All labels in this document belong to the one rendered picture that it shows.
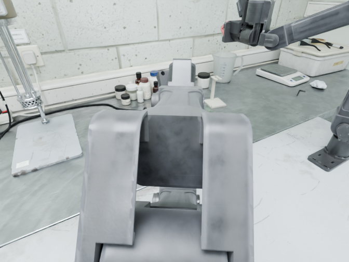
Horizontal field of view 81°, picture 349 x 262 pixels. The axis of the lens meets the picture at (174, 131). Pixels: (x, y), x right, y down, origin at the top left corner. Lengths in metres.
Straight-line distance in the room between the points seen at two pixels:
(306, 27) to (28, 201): 0.87
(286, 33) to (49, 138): 0.84
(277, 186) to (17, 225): 0.66
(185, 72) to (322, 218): 0.48
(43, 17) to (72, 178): 0.66
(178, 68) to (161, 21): 0.78
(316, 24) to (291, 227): 0.52
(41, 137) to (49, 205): 0.32
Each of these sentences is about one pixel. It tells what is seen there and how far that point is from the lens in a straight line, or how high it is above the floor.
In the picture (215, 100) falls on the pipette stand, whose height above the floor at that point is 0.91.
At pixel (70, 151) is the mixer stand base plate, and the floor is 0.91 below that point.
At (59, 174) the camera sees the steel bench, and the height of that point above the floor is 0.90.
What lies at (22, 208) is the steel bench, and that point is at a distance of 0.67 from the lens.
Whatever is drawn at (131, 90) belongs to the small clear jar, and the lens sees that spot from 1.02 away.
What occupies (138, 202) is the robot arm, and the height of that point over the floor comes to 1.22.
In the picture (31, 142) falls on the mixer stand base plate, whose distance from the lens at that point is 0.88.
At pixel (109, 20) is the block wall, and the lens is 1.09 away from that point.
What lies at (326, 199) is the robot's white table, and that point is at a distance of 0.69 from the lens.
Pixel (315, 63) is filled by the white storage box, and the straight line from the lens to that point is 1.54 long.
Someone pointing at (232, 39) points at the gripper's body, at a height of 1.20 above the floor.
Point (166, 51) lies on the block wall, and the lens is 1.21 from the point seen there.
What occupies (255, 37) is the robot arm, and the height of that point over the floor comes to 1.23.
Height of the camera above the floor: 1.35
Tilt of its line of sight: 35 degrees down
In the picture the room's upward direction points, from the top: straight up
